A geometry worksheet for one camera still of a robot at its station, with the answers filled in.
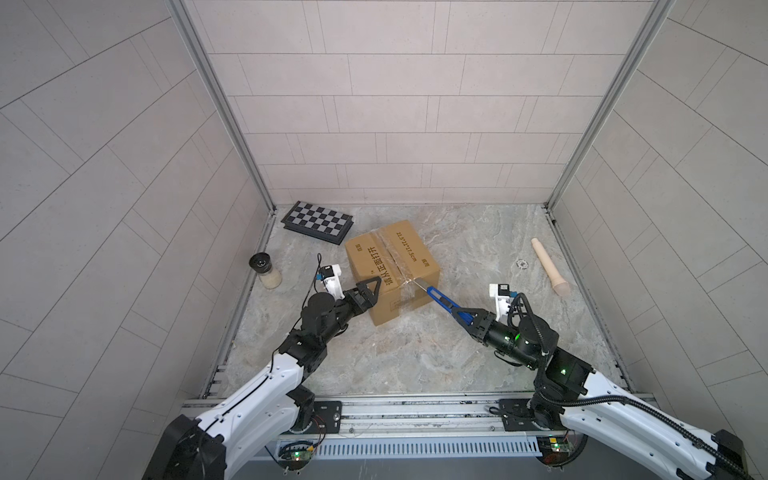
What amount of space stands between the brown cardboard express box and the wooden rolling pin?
1.34 ft

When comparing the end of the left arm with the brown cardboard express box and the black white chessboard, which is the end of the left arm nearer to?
the brown cardboard express box

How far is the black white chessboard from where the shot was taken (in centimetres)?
107

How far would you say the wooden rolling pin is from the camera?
923 mm

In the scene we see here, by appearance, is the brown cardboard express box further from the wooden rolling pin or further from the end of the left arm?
the wooden rolling pin

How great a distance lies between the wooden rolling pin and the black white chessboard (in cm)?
68

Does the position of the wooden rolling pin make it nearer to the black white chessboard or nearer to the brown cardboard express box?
the brown cardboard express box

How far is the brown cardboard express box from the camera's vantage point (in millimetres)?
770
